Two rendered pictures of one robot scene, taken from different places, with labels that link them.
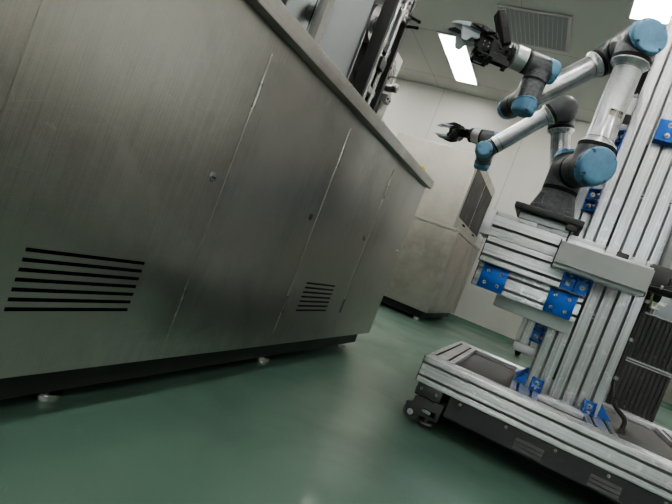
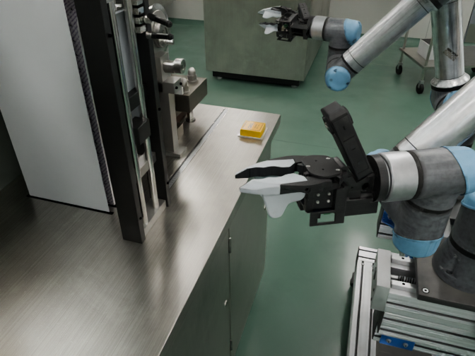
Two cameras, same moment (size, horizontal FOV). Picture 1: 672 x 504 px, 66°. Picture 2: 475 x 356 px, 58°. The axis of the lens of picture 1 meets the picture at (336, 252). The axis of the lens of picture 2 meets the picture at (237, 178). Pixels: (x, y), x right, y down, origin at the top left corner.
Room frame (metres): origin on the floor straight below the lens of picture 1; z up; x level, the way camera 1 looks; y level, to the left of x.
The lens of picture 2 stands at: (1.13, -0.03, 1.58)
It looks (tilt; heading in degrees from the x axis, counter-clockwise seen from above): 35 degrees down; 354
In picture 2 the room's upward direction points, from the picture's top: straight up
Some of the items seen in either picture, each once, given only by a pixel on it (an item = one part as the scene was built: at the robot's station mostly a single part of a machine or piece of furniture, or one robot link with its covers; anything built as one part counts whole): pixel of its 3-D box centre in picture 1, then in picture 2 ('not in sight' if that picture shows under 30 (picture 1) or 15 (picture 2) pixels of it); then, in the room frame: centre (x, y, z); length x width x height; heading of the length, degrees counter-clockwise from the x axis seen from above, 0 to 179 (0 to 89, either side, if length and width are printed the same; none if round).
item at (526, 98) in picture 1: (525, 98); (415, 215); (1.66, -0.39, 1.12); 0.11 x 0.08 x 0.11; 4
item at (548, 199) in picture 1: (554, 203); (471, 254); (1.79, -0.65, 0.87); 0.15 x 0.15 x 0.10
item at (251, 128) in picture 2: not in sight; (252, 128); (2.37, -0.21, 0.91); 0.07 x 0.07 x 0.02; 67
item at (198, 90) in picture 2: not in sight; (144, 87); (2.54, 0.15, 1.00); 0.40 x 0.16 x 0.06; 67
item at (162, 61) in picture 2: (377, 113); (171, 107); (2.27, 0.05, 1.05); 0.06 x 0.05 x 0.31; 67
